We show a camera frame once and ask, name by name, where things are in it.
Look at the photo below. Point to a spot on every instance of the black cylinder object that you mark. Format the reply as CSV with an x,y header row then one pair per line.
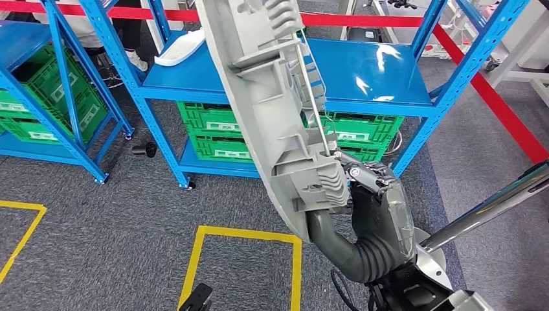
x,y
148,149

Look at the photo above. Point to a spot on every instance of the white plastic shell part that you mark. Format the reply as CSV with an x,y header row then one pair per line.
x,y
178,51

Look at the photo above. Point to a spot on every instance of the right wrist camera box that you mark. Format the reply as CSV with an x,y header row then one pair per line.
x,y
463,302

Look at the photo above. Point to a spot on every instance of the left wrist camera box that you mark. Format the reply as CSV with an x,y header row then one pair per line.
x,y
195,300

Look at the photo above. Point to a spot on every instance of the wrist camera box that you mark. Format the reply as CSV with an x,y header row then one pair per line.
x,y
195,300
463,302

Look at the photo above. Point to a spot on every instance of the black swivel stool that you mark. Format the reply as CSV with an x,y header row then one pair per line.
x,y
112,71

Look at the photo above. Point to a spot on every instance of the yellow floor tape square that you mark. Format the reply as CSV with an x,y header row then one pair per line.
x,y
248,235
21,205

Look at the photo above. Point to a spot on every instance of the grey plastic wheel hubcap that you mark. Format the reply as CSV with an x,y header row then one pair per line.
x,y
240,86

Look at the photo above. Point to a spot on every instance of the black box device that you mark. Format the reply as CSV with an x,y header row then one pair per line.
x,y
364,35

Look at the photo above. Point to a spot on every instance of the person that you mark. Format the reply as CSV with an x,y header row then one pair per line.
x,y
128,34

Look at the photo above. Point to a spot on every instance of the belt barrier stanchion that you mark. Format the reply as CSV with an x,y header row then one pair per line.
x,y
493,205

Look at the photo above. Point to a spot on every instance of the blue metal shelf rack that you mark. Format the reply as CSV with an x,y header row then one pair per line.
x,y
343,60
21,38

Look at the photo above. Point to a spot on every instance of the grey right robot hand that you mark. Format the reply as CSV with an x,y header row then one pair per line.
x,y
381,223

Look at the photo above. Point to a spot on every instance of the red barrier belt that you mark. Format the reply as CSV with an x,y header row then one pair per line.
x,y
364,20
493,99

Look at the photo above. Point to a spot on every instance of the white table frame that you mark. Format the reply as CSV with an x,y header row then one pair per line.
x,y
529,34

